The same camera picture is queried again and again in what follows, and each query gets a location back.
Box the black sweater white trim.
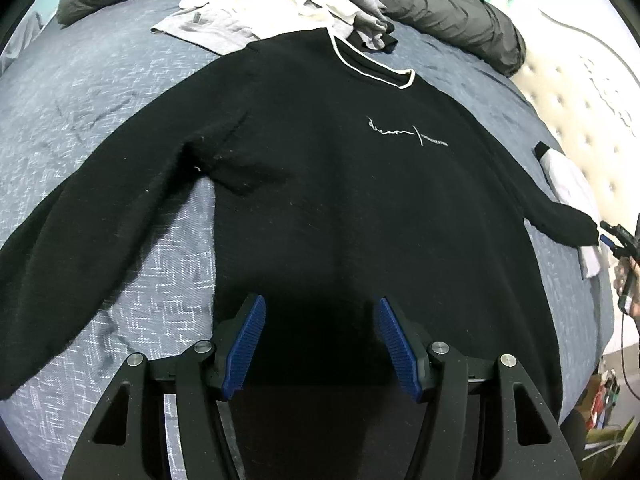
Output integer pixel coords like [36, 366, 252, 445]
[0, 27, 600, 480]

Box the person right hand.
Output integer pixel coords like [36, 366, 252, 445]
[614, 258, 640, 327]

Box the folded light grey garment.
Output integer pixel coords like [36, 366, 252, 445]
[534, 142, 603, 278]

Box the cream tufted headboard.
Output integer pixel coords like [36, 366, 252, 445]
[491, 0, 639, 229]

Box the dark grey rolled duvet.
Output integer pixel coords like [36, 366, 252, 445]
[55, 0, 527, 79]

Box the light grey blanket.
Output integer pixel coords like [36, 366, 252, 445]
[0, 11, 44, 75]

